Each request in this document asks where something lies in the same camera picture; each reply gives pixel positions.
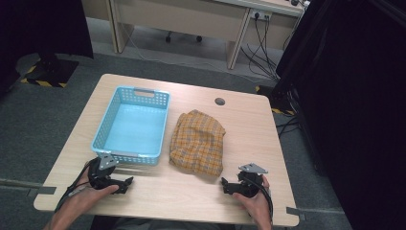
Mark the beige office desk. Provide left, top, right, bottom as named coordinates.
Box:
left=80, top=0, right=305, bottom=70

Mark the light blue plastic basket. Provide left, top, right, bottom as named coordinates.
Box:
left=90, top=84, right=171, bottom=167

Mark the person's dark clothing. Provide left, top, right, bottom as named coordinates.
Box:
left=90, top=215, right=237, bottom=230

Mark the person's left hand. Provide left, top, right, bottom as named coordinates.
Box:
left=62, top=176, right=120, bottom=214

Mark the black stand base striped tape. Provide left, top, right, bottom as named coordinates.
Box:
left=19, top=53, right=79, bottom=88

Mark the white power strip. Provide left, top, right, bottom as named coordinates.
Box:
left=250, top=9, right=273, bottom=21

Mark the person's right hand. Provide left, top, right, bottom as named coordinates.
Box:
left=232, top=176, right=273, bottom=222

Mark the long grey floor tape strip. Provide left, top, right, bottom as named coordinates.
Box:
left=0, top=177, right=57, bottom=196

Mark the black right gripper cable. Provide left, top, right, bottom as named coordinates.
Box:
left=247, top=176, right=275, bottom=224

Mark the large black curtain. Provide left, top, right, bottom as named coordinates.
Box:
left=275, top=0, right=406, bottom=230

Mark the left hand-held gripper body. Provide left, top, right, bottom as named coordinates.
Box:
left=87, top=152, right=127, bottom=191

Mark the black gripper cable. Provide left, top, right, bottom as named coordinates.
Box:
left=247, top=176, right=275, bottom=224
left=53, top=158, right=97, bottom=214

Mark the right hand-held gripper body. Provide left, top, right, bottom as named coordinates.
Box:
left=228, top=162, right=269, bottom=198

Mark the small black curtain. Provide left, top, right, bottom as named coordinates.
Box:
left=0, top=0, right=94, bottom=94

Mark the short grey floor tape strip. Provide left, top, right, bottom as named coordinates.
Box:
left=285, top=206, right=347, bottom=222

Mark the orange plaid cloth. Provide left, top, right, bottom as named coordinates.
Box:
left=169, top=109, right=227, bottom=178

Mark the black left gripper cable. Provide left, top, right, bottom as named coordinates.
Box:
left=53, top=158, right=97, bottom=214

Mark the bundle of black cables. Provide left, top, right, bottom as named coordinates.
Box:
left=238, top=13, right=303, bottom=81

